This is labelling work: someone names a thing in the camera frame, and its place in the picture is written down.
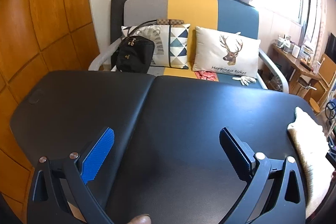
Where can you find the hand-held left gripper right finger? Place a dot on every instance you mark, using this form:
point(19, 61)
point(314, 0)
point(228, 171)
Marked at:
point(233, 150)

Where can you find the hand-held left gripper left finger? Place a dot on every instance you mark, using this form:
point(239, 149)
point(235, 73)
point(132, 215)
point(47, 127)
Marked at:
point(99, 153)

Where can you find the cream knit sweater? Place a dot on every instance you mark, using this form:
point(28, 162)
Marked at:
point(307, 148)

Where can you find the person's left hand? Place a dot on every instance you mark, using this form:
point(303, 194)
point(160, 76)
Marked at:
point(141, 220)

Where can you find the white glove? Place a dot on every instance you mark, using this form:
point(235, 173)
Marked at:
point(246, 80)

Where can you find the red patterned cloth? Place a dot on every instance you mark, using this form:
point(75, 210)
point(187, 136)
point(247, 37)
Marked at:
point(207, 75)

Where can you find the deer print pillow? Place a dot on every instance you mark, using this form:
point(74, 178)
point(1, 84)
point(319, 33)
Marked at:
point(210, 50)

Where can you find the black handbag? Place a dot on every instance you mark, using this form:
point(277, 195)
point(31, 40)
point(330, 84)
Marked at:
point(134, 56)

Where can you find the blue rimmed wheel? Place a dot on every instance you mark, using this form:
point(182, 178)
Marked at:
point(328, 108)

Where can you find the wooden side desk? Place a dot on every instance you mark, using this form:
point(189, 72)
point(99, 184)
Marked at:
point(296, 64)

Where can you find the white jar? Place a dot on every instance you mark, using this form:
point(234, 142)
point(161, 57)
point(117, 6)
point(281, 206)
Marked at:
point(296, 53)

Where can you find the yellow wooden chair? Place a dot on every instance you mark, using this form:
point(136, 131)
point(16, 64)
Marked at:
point(325, 71)

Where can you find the triangle pattern pillow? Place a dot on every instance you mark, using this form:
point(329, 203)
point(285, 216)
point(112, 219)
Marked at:
point(173, 43)

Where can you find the rolled dark mat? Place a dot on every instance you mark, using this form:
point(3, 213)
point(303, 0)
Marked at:
point(116, 16)

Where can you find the brown checkered bag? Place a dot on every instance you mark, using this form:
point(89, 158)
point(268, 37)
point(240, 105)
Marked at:
point(170, 21)

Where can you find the black television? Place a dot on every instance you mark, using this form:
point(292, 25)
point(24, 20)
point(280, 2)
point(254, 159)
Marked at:
point(332, 44)

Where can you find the grey yellow blue sofa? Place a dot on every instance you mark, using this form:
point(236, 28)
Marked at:
point(193, 8)

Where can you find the pale patterned curtain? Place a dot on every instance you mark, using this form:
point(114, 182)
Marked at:
point(319, 3)

